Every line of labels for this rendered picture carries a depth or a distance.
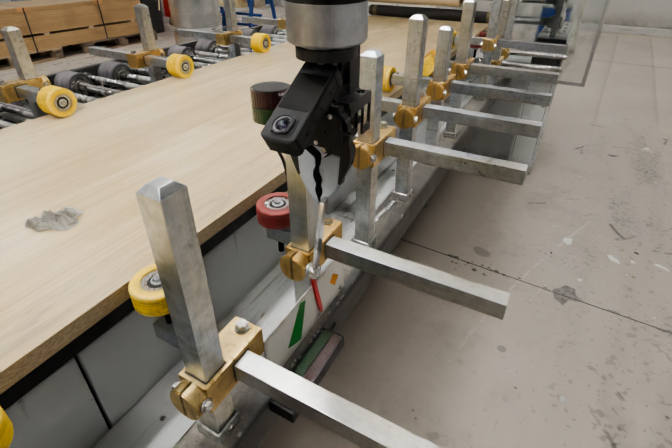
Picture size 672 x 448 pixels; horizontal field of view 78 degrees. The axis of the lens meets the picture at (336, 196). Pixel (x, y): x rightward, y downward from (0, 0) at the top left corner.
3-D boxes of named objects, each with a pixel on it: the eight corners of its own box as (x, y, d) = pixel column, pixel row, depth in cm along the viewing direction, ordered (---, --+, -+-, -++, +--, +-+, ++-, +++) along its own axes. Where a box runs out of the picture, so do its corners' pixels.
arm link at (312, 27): (344, 7, 39) (261, 0, 43) (343, 60, 42) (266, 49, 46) (382, -4, 46) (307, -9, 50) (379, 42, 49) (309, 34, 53)
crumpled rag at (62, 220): (90, 208, 76) (86, 197, 75) (74, 230, 70) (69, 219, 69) (39, 211, 75) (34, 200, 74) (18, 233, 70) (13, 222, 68)
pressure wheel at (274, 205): (309, 245, 84) (307, 195, 78) (286, 268, 78) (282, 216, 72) (276, 233, 87) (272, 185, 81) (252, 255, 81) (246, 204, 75)
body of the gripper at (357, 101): (371, 133, 56) (376, 38, 49) (341, 159, 49) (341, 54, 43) (322, 123, 59) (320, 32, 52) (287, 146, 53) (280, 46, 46)
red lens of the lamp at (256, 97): (300, 99, 63) (299, 84, 62) (276, 111, 58) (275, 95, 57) (267, 93, 65) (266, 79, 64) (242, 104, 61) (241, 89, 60)
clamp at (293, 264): (342, 242, 81) (342, 221, 78) (304, 285, 70) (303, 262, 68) (317, 234, 83) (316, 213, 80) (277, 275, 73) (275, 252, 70)
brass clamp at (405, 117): (431, 114, 113) (433, 96, 110) (414, 131, 103) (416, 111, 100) (409, 110, 115) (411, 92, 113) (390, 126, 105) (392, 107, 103)
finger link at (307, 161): (340, 191, 61) (340, 132, 56) (319, 211, 57) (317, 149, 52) (321, 186, 62) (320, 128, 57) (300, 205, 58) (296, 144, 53)
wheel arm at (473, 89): (549, 103, 118) (553, 91, 116) (548, 107, 115) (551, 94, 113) (385, 80, 138) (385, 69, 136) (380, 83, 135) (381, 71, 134)
